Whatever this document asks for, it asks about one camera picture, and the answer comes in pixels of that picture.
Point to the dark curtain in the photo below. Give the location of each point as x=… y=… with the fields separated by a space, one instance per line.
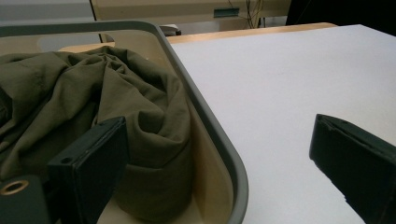
x=342 y=12

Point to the olive green garment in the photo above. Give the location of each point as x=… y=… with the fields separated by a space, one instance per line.
x=130 y=102

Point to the beige desk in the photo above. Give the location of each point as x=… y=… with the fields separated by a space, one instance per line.
x=155 y=9

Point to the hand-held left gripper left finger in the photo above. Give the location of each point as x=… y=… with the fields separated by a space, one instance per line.
x=90 y=168

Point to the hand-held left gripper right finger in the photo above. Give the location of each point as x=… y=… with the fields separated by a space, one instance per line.
x=358 y=161

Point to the beige plastic bin grey rim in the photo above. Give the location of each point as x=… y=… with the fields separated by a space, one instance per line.
x=214 y=174

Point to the green metal bracket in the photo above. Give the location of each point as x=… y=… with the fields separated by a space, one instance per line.
x=226 y=12

